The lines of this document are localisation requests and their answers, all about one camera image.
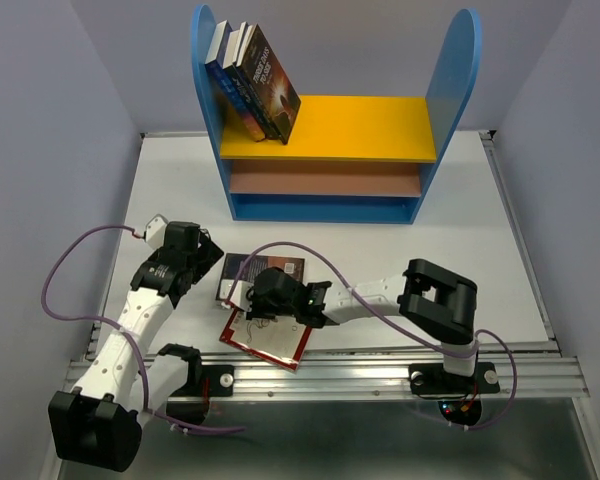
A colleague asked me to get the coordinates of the red bordered cream book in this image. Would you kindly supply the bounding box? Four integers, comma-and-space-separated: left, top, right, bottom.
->
219, 310, 312, 372

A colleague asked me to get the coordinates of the Three Days To See book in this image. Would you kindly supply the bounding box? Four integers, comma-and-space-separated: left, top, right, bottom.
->
238, 24, 301, 145

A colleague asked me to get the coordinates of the blue Jane Eyre book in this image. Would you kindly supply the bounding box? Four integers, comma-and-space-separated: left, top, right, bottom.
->
205, 20, 234, 107

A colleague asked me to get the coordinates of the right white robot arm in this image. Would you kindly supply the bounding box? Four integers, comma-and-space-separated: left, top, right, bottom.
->
239, 259, 478, 390

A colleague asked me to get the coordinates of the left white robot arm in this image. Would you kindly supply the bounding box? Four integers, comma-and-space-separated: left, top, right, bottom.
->
48, 215, 224, 472

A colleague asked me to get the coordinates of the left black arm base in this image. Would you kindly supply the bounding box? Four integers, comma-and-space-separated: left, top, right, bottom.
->
158, 344, 235, 426

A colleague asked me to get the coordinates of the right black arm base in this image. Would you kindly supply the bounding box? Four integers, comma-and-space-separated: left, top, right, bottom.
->
408, 362, 501, 429

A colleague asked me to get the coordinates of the blue and yellow bookshelf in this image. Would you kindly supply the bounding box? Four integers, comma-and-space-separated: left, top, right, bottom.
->
190, 5, 482, 224

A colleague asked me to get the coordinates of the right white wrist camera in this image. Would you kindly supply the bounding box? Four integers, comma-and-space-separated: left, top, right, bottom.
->
225, 281, 253, 312

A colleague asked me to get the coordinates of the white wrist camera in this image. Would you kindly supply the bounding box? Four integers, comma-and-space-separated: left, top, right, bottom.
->
225, 281, 253, 312
143, 214, 168, 250

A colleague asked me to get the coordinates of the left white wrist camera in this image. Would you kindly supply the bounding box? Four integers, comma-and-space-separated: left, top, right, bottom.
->
143, 214, 168, 250

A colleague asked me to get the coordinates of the aluminium mounting rail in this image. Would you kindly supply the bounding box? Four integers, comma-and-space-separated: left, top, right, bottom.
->
59, 349, 592, 404

